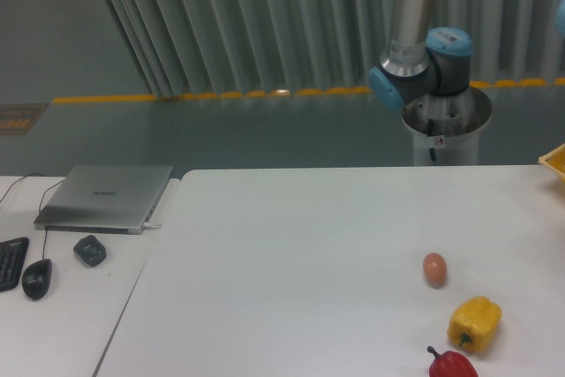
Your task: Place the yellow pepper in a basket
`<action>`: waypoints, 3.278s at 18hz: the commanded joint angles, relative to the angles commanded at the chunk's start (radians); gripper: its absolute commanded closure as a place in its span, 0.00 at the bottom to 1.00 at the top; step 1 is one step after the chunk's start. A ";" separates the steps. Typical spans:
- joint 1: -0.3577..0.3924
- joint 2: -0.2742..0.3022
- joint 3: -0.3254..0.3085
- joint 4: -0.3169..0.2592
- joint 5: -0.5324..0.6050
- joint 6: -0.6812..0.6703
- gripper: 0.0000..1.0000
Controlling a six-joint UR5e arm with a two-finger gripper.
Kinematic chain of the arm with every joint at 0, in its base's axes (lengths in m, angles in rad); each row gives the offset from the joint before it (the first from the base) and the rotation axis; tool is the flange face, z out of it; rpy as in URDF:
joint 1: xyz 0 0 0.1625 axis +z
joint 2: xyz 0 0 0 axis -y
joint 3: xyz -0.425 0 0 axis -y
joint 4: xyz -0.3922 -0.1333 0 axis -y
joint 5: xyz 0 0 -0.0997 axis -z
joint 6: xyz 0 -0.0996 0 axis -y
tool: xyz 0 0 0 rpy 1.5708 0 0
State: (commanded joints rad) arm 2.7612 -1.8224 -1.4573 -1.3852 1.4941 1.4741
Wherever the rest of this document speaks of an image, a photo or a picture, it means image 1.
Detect yellow bell pepper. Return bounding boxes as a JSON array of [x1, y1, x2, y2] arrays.
[[447, 296, 502, 353]]

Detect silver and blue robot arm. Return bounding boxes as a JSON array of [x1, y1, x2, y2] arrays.
[[368, 0, 564, 109]]

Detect red bell pepper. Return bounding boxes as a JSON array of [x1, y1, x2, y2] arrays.
[[427, 346, 478, 377]]

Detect yellow basket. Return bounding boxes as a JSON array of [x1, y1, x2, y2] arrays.
[[538, 144, 565, 182]]

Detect white usb plug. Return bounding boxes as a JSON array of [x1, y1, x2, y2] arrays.
[[143, 222, 162, 230]]

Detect silver laptop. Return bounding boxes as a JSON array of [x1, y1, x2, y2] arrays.
[[34, 165, 172, 234]]

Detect brown egg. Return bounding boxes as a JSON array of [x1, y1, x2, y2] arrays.
[[423, 253, 448, 289]]

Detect small black device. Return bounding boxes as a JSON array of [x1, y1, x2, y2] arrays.
[[73, 235, 107, 268]]

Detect black computer mouse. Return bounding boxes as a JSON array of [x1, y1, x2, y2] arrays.
[[21, 259, 52, 301]]

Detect black keyboard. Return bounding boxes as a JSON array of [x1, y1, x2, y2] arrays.
[[0, 237, 29, 292]]

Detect black pedestal cable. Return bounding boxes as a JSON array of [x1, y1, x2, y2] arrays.
[[426, 118, 438, 163]]

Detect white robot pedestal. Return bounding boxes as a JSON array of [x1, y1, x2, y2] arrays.
[[402, 87, 493, 166]]

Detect black mouse cable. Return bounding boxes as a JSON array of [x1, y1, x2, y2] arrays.
[[36, 173, 67, 260]]

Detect black thin cable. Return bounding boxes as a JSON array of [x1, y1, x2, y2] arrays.
[[0, 172, 45, 204]]

